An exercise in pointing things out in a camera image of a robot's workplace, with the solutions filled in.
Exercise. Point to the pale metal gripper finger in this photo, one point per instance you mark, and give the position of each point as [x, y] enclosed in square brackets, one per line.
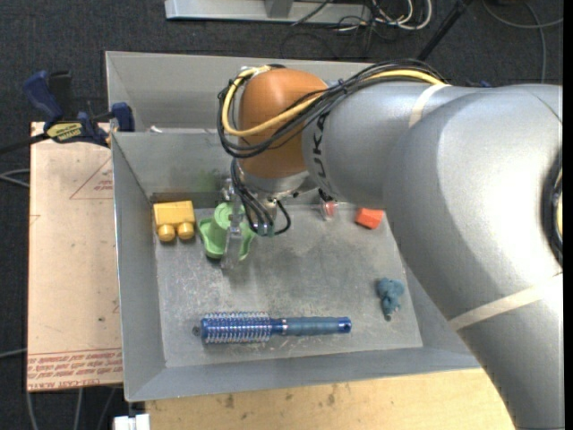
[228, 191]
[233, 244]

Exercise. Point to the green plastic cup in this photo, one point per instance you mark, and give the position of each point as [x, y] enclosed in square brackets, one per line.
[215, 235]

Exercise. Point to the yellow toy block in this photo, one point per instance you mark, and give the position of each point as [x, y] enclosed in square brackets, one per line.
[173, 215]

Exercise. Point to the grey metal bin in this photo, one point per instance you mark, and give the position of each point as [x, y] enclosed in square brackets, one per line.
[313, 276]

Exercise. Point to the blue round hairbrush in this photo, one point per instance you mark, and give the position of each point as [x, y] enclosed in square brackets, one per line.
[250, 327]

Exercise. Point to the orange block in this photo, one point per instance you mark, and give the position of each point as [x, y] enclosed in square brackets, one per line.
[369, 217]

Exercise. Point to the blue-grey toy animal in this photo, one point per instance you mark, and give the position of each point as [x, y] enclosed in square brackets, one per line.
[390, 290]

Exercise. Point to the brown cardboard board red print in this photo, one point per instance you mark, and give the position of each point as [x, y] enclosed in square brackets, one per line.
[71, 262]

